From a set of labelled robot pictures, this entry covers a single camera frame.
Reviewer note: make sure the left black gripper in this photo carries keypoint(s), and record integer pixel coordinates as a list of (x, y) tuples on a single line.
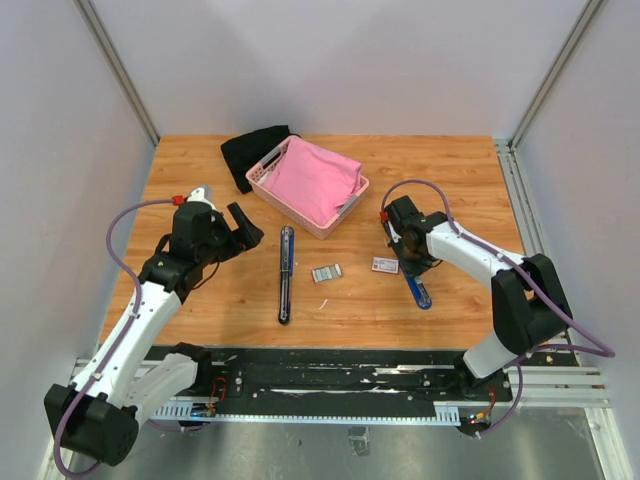
[(248, 234)]

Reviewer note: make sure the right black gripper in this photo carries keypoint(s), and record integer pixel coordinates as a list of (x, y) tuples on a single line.
[(412, 268)]

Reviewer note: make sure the red staple box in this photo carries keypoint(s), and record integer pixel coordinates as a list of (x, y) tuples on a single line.
[(385, 265)]

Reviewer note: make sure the silver staple strips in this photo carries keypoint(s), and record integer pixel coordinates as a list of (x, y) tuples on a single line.
[(327, 273)]

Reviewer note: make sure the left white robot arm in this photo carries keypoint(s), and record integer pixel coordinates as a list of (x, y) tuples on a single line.
[(100, 412)]

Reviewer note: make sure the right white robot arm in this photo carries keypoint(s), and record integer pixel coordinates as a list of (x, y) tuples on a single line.
[(526, 295)]

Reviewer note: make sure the pink plastic basket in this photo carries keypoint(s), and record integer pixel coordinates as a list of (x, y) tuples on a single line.
[(260, 171)]

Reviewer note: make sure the pink folded cloth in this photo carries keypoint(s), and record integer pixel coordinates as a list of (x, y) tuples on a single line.
[(314, 181)]

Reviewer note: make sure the black folded cloth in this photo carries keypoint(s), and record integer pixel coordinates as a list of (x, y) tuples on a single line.
[(241, 153)]

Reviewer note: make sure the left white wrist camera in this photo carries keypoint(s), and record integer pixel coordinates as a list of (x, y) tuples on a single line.
[(200, 195)]

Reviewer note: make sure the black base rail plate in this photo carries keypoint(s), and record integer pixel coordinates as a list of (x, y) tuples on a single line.
[(332, 385)]

